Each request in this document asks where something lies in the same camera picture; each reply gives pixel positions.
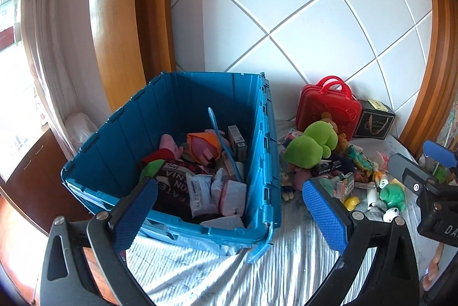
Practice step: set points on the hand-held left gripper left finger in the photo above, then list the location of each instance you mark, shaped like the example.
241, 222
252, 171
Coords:
136, 216

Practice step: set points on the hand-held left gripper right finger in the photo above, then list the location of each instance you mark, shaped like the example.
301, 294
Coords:
325, 216

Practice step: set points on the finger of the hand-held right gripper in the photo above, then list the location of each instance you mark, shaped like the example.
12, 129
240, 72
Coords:
406, 170
434, 149

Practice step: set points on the blue plastic storage crate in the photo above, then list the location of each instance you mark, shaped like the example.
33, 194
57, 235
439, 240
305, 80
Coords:
200, 91

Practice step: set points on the person's right hand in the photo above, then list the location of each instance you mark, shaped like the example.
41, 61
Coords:
434, 270

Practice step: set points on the green and yellow plush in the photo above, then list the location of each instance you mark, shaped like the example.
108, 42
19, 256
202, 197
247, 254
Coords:
391, 193

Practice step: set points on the white bunny plush orange scarf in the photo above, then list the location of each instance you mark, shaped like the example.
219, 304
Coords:
380, 179

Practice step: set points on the small yellow toy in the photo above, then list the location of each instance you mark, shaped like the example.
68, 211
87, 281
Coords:
351, 202

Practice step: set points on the green medicine box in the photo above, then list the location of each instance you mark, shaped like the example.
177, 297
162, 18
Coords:
345, 186

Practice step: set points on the black printed packet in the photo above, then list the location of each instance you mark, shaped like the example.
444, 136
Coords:
171, 191

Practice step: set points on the purple plush toy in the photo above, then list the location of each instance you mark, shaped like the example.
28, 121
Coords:
302, 179

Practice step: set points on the white panda toy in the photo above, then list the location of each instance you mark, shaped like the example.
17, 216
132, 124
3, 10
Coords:
391, 215

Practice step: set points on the green snack packet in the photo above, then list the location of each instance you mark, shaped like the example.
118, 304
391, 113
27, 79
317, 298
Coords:
359, 157

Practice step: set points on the black cylindrical case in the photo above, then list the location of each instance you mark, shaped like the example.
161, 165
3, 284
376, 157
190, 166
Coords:
324, 168

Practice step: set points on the small cream bunny plush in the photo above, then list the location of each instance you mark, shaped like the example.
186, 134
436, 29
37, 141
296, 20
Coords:
287, 184

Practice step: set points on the green plush hat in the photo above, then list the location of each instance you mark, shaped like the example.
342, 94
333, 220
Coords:
152, 168

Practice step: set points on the brown bear plush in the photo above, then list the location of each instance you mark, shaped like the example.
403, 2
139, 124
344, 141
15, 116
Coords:
342, 143

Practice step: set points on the white plastic packet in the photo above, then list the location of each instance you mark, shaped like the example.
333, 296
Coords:
200, 191

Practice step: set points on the green frog plush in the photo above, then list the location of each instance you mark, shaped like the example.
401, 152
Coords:
307, 145

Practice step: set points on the pink pig plush red dress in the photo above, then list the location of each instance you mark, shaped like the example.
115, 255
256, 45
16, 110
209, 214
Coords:
168, 143

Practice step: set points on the flat white box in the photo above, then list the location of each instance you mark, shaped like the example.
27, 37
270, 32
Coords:
222, 222

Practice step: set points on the pink tissue packet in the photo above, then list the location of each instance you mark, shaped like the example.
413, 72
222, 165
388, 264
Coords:
232, 195

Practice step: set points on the white floral bed sheet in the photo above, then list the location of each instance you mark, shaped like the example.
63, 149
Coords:
250, 277

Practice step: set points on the pig plush orange dress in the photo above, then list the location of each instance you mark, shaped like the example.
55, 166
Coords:
202, 145

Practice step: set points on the white plastic bag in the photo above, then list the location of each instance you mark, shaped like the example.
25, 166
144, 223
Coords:
82, 134

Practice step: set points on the red toy suitcase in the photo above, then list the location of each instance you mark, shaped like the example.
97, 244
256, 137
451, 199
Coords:
322, 105

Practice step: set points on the brown wooden cabinet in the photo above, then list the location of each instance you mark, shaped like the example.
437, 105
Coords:
32, 163

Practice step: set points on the long blue plastic stick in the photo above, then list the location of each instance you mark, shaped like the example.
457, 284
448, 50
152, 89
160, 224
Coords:
216, 129

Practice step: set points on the white cardboard box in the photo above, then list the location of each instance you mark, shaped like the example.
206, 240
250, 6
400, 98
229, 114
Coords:
234, 136

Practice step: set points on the window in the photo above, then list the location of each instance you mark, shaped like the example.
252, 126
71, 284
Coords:
14, 77

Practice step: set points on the white curtain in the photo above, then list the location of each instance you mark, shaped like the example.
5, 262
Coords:
60, 41

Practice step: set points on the ribbed wooden headboard post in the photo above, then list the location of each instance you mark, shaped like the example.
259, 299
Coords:
429, 77

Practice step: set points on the wide wooden headboard post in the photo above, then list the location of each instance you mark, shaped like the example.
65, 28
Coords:
118, 23

